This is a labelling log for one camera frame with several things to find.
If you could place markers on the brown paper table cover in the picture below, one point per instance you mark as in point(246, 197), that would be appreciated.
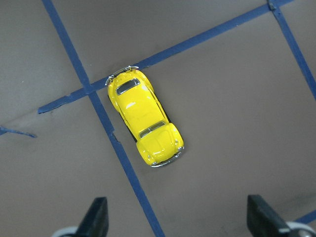
point(239, 100)

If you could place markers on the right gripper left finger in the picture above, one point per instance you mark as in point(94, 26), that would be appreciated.
point(96, 221)

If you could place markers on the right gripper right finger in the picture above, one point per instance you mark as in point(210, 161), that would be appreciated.
point(263, 221)

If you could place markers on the yellow beetle toy car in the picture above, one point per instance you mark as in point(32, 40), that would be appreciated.
point(157, 139)

